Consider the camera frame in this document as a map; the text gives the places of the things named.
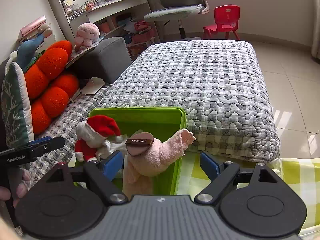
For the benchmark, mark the grey quilted sofa cover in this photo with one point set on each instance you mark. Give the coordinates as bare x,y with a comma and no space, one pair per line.
62,125

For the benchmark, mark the white paper carton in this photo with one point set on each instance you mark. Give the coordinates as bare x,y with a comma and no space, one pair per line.
92,86

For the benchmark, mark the red plastic child chair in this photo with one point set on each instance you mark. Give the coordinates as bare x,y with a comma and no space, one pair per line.
226,15

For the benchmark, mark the grey sofa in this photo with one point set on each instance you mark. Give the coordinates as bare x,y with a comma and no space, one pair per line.
110,55

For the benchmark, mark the brown round disc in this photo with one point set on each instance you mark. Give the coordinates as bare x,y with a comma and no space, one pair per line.
137,150

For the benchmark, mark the teal branch-print cushion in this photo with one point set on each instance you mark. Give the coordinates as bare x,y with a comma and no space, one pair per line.
15,105

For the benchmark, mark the white desk with shelves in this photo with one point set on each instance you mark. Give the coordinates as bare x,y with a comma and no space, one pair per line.
117,7

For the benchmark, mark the pink box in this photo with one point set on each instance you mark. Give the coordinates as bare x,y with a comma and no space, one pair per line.
32,26

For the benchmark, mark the santa plush toy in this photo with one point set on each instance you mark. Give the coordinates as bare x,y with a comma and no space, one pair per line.
102,126

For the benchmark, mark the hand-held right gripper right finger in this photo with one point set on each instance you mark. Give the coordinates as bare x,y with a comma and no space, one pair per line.
208,166

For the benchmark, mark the orange carrot plush pillow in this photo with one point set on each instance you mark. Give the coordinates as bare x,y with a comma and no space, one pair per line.
50,100

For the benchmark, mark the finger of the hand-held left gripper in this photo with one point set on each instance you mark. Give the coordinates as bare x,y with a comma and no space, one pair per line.
47,143

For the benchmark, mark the pink plush toy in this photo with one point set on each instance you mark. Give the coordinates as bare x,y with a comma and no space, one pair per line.
86,33

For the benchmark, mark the green plastic box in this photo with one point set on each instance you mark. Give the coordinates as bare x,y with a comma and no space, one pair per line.
160,122

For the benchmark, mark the blue plush toy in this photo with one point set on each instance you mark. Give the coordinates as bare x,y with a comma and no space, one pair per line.
30,50

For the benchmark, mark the grey curtain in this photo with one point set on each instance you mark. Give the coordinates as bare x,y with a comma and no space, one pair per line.
316,30

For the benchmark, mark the picture book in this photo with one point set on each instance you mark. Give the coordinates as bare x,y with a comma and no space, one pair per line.
82,55

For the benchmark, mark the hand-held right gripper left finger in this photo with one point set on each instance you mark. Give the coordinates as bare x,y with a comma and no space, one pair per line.
113,163

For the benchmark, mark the person's left hand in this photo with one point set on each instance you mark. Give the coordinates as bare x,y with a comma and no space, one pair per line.
23,180

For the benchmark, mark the grey quilted ottoman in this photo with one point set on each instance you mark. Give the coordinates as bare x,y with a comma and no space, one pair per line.
200,80

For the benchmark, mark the white sock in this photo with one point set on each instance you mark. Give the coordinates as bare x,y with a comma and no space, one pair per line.
112,146

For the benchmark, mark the grey office chair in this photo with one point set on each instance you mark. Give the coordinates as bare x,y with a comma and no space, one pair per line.
175,12

